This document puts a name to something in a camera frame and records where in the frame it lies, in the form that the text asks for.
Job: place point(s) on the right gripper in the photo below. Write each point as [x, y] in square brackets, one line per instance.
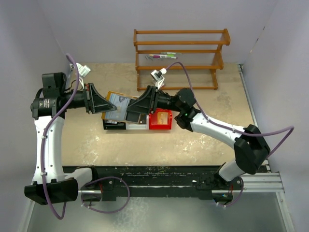
[147, 102]

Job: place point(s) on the white plastic bin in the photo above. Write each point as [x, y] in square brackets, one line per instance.
[133, 126]

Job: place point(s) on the black cards in bin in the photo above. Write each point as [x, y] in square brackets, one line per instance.
[136, 118]

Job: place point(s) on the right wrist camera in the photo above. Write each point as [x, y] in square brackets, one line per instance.
[158, 77]

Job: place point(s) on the red plastic bin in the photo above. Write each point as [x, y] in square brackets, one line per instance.
[153, 121]

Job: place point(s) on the orange card in bin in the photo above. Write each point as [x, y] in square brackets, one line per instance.
[162, 118]

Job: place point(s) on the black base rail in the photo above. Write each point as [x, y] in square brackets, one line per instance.
[200, 182]

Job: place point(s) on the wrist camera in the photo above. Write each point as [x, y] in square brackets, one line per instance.
[158, 77]
[83, 70]

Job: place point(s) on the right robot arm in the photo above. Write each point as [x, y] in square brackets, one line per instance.
[250, 147]

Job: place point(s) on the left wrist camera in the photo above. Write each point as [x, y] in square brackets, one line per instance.
[83, 70]

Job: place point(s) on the markers on shelf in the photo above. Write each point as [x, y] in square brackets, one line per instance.
[163, 55]

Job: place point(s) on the black plastic bin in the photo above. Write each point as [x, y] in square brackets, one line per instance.
[113, 125]

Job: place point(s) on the wooden shelf rack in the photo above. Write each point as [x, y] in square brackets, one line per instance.
[200, 50]

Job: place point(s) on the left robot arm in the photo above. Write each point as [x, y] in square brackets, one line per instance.
[50, 184]

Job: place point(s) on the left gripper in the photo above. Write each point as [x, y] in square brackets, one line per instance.
[94, 102]

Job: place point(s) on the orange leather card holder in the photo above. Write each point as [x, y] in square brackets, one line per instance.
[121, 102]

